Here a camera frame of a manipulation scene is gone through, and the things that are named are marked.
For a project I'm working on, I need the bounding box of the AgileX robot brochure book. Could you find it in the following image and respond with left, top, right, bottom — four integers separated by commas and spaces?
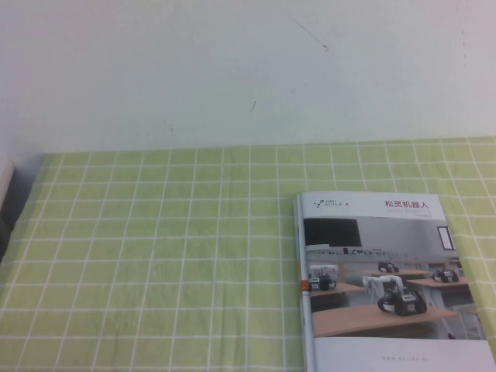
293, 191, 490, 372

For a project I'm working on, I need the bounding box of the green checked tablecloth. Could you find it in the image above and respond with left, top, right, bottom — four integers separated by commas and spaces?
0, 136, 496, 372

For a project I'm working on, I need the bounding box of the white panel with dark side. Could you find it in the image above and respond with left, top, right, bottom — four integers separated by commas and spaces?
0, 153, 19, 268

